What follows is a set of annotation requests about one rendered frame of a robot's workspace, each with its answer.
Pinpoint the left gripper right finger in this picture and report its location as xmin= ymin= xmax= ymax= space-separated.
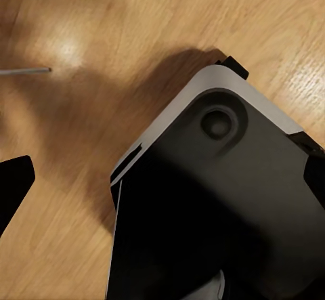
xmin=303 ymin=155 xmax=325 ymax=210

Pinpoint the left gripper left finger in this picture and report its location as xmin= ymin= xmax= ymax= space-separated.
xmin=0 ymin=155 xmax=35 ymax=237

